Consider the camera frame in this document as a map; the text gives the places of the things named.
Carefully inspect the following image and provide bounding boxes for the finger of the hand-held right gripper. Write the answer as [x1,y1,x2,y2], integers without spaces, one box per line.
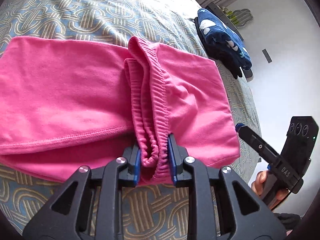
[235,123,282,166]

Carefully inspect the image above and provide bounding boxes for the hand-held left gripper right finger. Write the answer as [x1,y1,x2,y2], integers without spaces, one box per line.
[167,134,287,240]

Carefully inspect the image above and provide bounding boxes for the person's right hand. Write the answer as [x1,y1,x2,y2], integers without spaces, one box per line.
[251,170,288,206]

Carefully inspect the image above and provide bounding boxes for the grey dresser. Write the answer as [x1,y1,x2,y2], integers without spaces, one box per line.
[205,2,238,23]

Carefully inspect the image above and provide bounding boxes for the folded navy printed blanket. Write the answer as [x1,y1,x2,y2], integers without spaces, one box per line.
[197,8,252,71]

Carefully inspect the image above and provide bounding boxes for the row of yellow bottles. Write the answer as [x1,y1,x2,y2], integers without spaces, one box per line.
[225,7,237,21]

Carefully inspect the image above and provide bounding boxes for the person's dark clothing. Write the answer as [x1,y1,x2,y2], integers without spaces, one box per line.
[274,212,302,230]

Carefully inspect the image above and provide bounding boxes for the cloud-shaped mirror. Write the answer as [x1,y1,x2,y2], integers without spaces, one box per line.
[226,9,253,28]

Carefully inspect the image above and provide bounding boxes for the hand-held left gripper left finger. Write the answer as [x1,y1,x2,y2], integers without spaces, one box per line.
[22,144,142,240]

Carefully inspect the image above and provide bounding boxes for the pink pants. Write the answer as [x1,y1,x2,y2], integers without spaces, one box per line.
[0,35,241,187]

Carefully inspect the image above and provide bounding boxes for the folded black garment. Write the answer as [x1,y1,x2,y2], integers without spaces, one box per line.
[195,17,253,79]

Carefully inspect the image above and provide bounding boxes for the patterned bedspread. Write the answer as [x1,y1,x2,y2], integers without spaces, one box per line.
[0,0,262,240]

